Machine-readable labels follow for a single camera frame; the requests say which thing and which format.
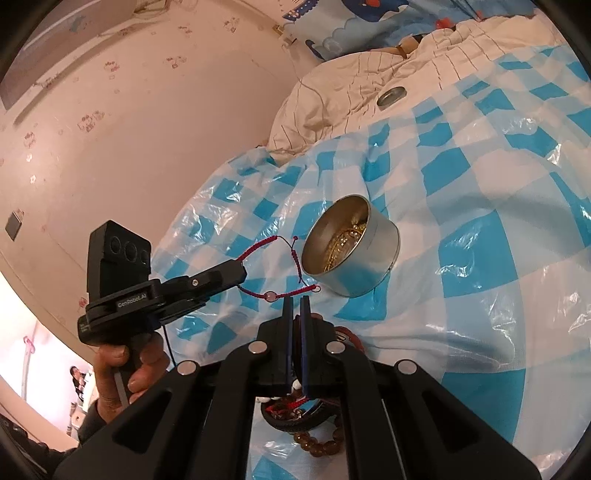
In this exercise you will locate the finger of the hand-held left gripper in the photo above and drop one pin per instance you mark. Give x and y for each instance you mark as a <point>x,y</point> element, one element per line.
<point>217,277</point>
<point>184,311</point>

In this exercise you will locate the blue checkered plastic sheet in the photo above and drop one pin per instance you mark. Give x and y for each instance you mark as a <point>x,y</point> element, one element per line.
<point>461,230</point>

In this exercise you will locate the round metal tin lid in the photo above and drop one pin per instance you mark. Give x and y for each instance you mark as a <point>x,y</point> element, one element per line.
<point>391,98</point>

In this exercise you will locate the whale print blue cloth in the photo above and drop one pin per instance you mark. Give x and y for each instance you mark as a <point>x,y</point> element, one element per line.
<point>369,23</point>

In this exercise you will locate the white striped quilt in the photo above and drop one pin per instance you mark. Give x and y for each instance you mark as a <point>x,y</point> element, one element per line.
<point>332,87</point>

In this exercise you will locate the person's left hand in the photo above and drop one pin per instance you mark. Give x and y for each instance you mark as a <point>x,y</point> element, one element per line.
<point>108,383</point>

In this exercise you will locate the tan and black object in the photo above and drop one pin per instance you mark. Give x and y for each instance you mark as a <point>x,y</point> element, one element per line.
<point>408,46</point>

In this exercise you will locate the round metal tin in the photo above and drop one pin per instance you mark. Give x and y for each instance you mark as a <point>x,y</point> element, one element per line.
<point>369,258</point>

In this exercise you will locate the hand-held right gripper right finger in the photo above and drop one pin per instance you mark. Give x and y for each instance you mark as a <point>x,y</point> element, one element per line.
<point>304,332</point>

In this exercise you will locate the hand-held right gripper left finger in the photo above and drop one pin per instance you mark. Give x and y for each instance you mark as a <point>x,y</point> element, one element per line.
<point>288,332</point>

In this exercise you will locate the grey wall switch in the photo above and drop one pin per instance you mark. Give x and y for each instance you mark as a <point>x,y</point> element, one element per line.
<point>14,226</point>

